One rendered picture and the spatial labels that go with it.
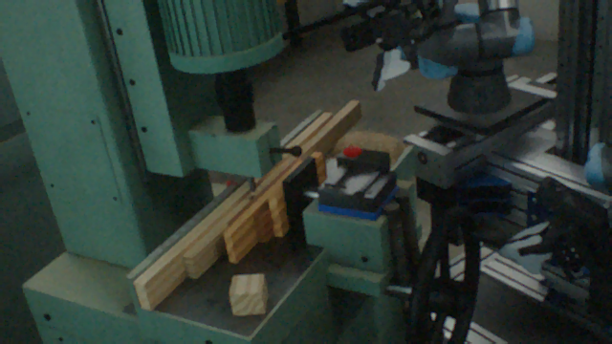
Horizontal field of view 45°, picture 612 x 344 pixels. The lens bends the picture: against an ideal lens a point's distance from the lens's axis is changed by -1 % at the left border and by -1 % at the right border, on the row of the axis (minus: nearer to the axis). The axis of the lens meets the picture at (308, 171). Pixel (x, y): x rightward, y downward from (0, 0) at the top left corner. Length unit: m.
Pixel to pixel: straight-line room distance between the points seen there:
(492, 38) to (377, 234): 0.51
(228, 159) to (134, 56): 0.22
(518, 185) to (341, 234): 0.69
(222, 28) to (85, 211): 0.50
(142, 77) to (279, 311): 0.43
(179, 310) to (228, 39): 0.40
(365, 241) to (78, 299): 0.54
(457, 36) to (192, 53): 0.56
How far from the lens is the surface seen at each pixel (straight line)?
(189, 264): 1.16
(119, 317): 1.32
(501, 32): 1.47
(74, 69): 1.25
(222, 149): 1.22
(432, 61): 1.45
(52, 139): 1.37
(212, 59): 1.09
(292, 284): 1.12
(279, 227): 1.22
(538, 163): 1.75
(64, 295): 1.41
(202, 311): 1.10
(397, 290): 1.22
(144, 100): 1.22
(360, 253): 1.16
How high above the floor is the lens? 1.56
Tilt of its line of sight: 28 degrees down
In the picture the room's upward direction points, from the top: 8 degrees counter-clockwise
